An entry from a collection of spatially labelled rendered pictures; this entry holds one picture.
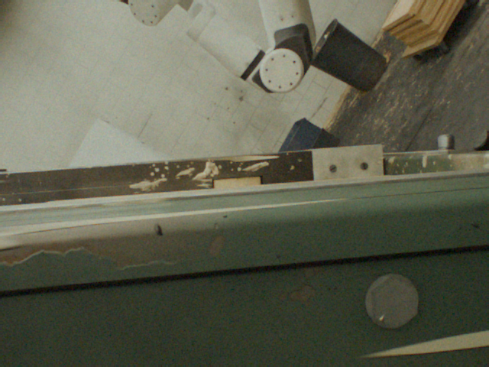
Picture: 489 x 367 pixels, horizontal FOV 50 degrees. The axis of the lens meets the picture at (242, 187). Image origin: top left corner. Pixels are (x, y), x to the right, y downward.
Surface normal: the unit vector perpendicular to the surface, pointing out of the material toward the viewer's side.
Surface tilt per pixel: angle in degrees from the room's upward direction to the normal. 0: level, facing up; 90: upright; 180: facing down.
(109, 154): 90
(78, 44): 90
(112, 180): 90
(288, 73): 90
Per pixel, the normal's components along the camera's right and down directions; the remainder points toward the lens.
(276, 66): -0.07, 0.33
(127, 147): 0.09, 0.08
